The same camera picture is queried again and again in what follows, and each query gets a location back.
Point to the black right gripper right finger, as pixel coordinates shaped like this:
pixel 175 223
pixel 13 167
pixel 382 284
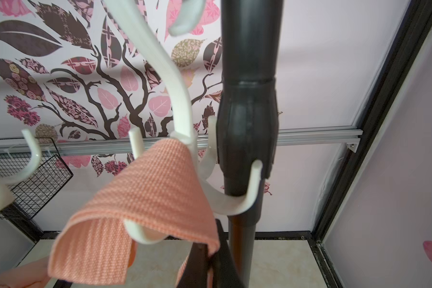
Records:
pixel 224 271

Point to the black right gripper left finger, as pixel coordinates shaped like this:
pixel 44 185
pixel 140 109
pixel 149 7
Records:
pixel 195 273

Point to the pink fanny pack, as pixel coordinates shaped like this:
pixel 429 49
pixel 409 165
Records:
pixel 160 190

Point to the white hook right end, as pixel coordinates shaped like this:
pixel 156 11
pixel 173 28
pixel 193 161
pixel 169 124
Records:
pixel 129 18

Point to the dark grey clothes rack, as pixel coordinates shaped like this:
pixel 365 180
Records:
pixel 247 120

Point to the black wire basket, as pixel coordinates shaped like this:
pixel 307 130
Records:
pixel 33 194

